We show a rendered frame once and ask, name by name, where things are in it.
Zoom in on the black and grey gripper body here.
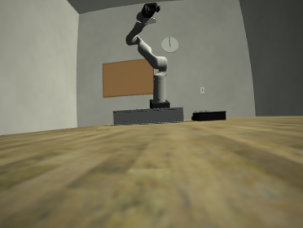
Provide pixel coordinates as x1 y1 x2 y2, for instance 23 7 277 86
141 2 157 25

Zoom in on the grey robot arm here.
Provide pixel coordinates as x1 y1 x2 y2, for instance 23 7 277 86
125 12 168 103

